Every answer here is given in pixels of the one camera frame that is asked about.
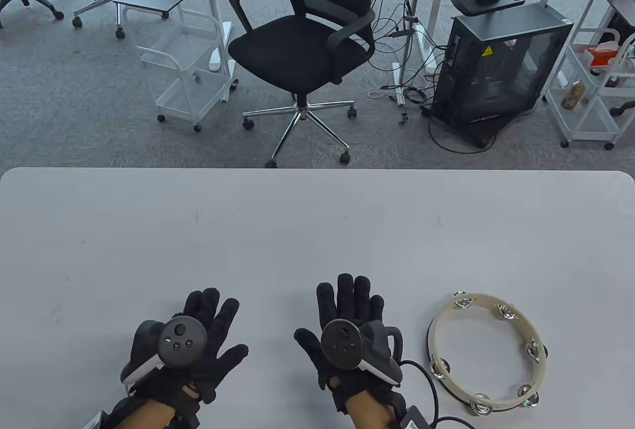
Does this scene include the person's right hand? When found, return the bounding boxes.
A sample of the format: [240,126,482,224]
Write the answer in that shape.
[294,273,405,415]

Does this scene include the person's left hand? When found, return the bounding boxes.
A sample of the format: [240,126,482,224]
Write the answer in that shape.
[121,288,249,405]

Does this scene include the cream tambourine with metal jingles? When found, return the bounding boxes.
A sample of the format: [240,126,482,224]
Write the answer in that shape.
[427,292,549,417]

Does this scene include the person's left forearm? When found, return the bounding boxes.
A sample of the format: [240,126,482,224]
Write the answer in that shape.
[110,396,187,429]

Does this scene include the person's right forearm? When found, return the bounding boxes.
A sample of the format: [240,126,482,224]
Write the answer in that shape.
[346,392,397,429]

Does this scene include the black and white left controller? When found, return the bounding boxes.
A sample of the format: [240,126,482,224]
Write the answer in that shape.
[121,316,208,384]

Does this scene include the black and white controller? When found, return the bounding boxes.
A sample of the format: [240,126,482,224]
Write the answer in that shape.
[320,319,404,385]
[121,316,208,384]

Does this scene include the black and white right controller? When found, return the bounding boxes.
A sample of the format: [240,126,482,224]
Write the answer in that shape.
[320,319,404,385]

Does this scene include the black mesh office chair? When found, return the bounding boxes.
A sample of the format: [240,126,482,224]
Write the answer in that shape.
[228,0,385,168]

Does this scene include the glass jar with brown contents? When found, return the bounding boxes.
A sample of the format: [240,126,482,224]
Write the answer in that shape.
[561,81,586,111]

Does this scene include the black computer tower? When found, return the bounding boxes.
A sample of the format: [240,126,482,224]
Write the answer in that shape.
[422,2,574,148]

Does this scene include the red and white box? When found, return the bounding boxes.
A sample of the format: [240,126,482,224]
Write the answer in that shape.
[583,42,621,68]

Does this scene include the black right glove cable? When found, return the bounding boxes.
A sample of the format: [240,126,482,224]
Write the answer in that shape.
[399,360,478,429]

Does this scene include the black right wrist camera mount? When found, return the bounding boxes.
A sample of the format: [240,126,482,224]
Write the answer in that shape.
[397,405,428,429]

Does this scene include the black floor cable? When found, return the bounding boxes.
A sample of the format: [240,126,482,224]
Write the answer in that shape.
[428,117,499,155]

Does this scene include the black cable bundle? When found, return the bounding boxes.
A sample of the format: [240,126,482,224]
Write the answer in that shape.
[370,0,447,125]

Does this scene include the white wire shelf cart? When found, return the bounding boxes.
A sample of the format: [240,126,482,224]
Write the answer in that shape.
[543,0,635,151]

